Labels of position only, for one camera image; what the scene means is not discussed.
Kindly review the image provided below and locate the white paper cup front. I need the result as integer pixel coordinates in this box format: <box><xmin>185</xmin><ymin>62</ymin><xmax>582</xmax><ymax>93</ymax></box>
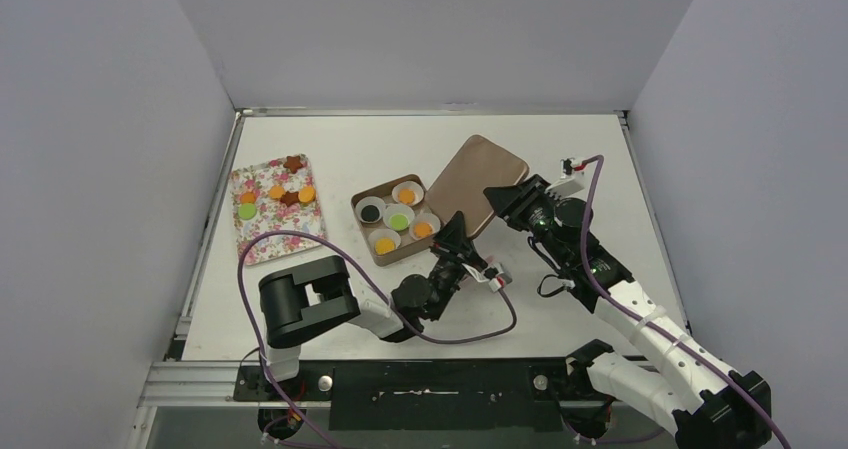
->
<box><xmin>367</xmin><ymin>228</ymin><xmax>401</xmax><ymax>256</ymax></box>

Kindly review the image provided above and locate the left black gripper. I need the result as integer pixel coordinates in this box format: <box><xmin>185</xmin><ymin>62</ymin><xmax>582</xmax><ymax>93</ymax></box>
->
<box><xmin>428</xmin><ymin>212</ymin><xmax>487</xmax><ymax>321</ymax></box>

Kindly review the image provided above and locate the white paper cup back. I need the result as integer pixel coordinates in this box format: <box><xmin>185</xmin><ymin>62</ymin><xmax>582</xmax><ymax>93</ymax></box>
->
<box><xmin>391</xmin><ymin>180</ymin><xmax>425</xmax><ymax>207</ymax></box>

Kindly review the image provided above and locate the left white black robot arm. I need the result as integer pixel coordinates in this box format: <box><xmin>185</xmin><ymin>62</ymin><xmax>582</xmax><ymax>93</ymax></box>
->
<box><xmin>258</xmin><ymin>211</ymin><xmax>509</xmax><ymax>399</ymax></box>

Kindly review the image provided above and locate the orange cookie far left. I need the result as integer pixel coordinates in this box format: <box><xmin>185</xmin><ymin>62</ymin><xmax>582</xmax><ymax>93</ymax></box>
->
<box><xmin>239</xmin><ymin>192</ymin><xmax>257</xmax><ymax>204</ymax></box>

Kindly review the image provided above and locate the white paper cup left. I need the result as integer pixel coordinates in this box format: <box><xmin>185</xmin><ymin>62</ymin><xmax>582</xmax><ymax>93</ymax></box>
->
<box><xmin>354</xmin><ymin>196</ymin><xmax>386</xmax><ymax>224</ymax></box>

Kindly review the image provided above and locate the orange round cookie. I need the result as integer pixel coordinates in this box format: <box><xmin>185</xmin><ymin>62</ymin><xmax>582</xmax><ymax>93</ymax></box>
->
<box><xmin>298</xmin><ymin>185</ymin><xmax>317</xmax><ymax>205</ymax></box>
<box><xmin>397</xmin><ymin>188</ymin><xmax>417</xmax><ymax>206</ymax></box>

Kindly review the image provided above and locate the green round cookie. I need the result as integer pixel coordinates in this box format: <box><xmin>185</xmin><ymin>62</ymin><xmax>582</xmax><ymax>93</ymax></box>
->
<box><xmin>237</xmin><ymin>203</ymin><xmax>257</xmax><ymax>220</ymax></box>
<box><xmin>388</xmin><ymin>213</ymin><xmax>410</xmax><ymax>232</ymax></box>

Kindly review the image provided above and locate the orange flower cookie tray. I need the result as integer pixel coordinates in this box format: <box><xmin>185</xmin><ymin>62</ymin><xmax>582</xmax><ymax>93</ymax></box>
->
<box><xmin>268</xmin><ymin>185</ymin><xmax>286</xmax><ymax>200</ymax></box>

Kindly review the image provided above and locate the white paper cup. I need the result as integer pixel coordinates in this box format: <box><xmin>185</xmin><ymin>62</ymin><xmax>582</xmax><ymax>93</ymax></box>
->
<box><xmin>391</xmin><ymin>180</ymin><xmax>425</xmax><ymax>207</ymax></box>
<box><xmin>367</xmin><ymin>228</ymin><xmax>401</xmax><ymax>256</ymax></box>
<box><xmin>408</xmin><ymin>212</ymin><xmax>441</xmax><ymax>240</ymax></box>
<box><xmin>383</xmin><ymin>204</ymin><xmax>415</xmax><ymax>233</ymax></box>
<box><xmin>354</xmin><ymin>196</ymin><xmax>386</xmax><ymax>224</ymax></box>

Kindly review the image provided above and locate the brown star cookie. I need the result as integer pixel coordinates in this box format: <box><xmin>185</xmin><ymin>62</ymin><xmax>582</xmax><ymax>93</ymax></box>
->
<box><xmin>283</xmin><ymin>155</ymin><xmax>304</xmax><ymax>174</ymax></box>
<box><xmin>279</xmin><ymin>191</ymin><xmax>300</xmax><ymax>207</ymax></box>

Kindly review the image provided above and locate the brown box lid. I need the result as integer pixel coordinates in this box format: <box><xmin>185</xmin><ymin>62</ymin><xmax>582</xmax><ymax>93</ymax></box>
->
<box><xmin>425</xmin><ymin>134</ymin><xmax>529</xmax><ymax>239</ymax></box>

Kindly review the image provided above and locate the black round cookie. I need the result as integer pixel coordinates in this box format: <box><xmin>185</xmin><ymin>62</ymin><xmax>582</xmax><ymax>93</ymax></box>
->
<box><xmin>360</xmin><ymin>204</ymin><xmax>382</xmax><ymax>224</ymax></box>

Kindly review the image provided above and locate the aluminium frame rail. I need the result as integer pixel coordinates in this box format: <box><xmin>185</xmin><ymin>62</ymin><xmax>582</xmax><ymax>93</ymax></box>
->
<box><xmin>135</xmin><ymin>359</ymin><xmax>737</xmax><ymax>409</ymax></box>

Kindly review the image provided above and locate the orange flower cookie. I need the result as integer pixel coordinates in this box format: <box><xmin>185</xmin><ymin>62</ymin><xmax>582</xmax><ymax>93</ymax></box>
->
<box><xmin>412</xmin><ymin>222</ymin><xmax>433</xmax><ymax>239</ymax></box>

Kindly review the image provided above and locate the brown square cookie box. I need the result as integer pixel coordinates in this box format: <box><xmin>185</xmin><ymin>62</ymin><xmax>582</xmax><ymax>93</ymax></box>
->
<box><xmin>351</xmin><ymin>174</ymin><xmax>443</xmax><ymax>267</ymax></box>

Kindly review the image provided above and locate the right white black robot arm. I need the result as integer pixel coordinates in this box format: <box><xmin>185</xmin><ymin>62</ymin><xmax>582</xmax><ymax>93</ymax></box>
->
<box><xmin>483</xmin><ymin>176</ymin><xmax>774</xmax><ymax>448</ymax></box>

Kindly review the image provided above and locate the floral cookie tray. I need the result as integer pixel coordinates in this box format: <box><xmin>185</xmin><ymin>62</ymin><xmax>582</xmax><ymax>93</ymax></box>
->
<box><xmin>229</xmin><ymin>154</ymin><xmax>327</xmax><ymax>266</ymax></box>

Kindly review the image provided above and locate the white paper cup centre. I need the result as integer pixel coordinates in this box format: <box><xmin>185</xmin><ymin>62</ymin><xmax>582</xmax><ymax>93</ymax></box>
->
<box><xmin>383</xmin><ymin>204</ymin><xmax>415</xmax><ymax>233</ymax></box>

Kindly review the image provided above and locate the brown star cookie centre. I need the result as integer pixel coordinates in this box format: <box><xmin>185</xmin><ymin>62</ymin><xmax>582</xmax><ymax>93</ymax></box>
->
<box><xmin>279</xmin><ymin>191</ymin><xmax>300</xmax><ymax>207</ymax></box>

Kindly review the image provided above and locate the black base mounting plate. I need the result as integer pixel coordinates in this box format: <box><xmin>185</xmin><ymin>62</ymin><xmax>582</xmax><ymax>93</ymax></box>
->
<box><xmin>231</xmin><ymin>359</ymin><xmax>637</xmax><ymax>434</ymax></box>

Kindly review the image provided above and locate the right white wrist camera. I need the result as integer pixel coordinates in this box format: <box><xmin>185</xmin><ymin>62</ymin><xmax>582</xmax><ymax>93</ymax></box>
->
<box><xmin>546</xmin><ymin>158</ymin><xmax>586</xmax><ymax>199</ymax></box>

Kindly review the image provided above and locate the white paper cup right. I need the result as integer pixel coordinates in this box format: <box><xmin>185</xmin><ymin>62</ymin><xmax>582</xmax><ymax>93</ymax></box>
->
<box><xmin>408</xmin><ymin>212</ymin><xmax>441</xmax><ymax>240</ymax></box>

